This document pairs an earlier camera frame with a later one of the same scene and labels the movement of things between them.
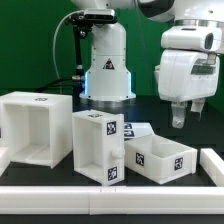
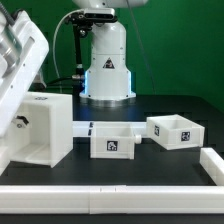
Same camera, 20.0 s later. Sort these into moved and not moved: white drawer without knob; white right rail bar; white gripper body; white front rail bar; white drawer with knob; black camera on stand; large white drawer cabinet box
Moved: white gripper body; white drawer with knob; white drawer without knob
Not moved: black camera on stand; large white drawer cabinet box; white front rail bar; white right rail bar
